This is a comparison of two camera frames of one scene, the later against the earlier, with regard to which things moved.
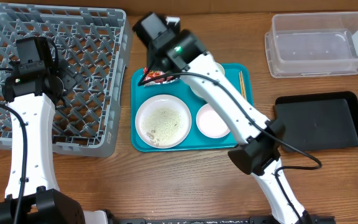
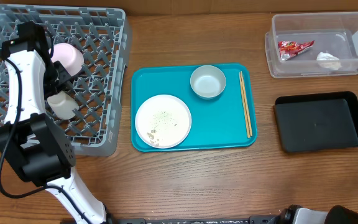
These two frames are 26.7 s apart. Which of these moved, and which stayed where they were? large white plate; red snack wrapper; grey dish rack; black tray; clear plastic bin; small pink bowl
Moved: red snack wrapper; small pink bowl
Stayed: grey dish rack; black tray; clear plastic bin; large white plate
